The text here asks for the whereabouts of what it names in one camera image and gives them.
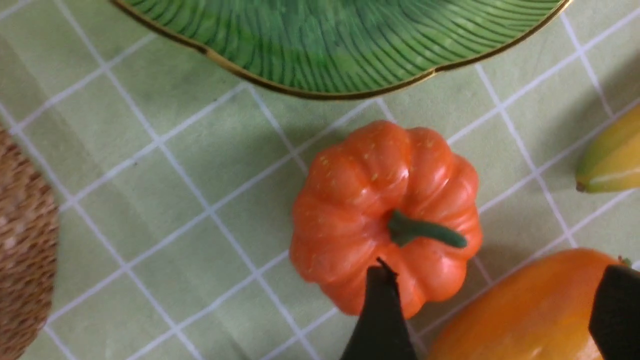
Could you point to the green checkered tablecloth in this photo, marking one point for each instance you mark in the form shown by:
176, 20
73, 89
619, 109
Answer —
176, 179

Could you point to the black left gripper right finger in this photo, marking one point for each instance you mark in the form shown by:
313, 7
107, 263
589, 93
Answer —
615, 318

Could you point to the green glass leaf plate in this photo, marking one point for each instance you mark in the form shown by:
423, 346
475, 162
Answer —
344, 49

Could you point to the orange toy pumpkin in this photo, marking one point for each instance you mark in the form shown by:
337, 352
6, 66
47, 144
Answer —
392, 194

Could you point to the woven wicker basket green lining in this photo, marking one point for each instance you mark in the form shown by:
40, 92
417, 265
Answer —
28, 249

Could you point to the orange toy mango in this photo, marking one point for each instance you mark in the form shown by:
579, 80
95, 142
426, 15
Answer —
539, 312

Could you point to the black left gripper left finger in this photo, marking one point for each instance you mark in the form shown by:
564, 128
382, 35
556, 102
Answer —
381, 332

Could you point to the yellow toy banana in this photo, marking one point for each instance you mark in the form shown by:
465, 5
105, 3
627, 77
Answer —
611, 162

